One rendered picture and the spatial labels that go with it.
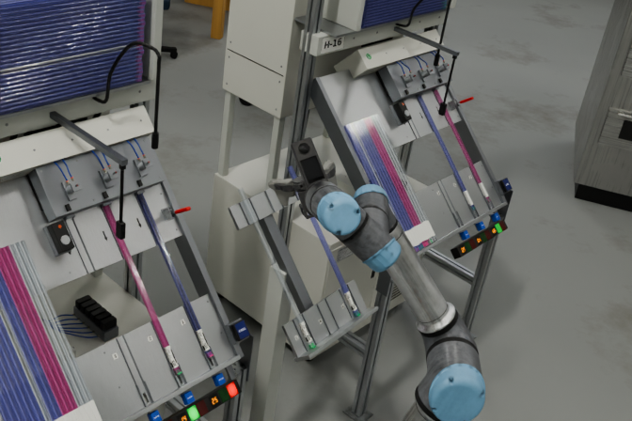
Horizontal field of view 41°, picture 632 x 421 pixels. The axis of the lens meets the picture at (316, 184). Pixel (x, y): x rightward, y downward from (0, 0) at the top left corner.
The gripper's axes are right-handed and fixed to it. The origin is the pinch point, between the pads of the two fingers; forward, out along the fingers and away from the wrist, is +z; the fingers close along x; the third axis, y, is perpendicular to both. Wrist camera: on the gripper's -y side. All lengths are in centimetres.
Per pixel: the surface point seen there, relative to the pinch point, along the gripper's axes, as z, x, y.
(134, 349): 27, -51, 38
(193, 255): 47, -29, 26
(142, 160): 43, -33, -5
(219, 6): 478, 50, -20
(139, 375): 24, -51, 44
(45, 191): 32, -57, -8
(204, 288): 45, -29, 35
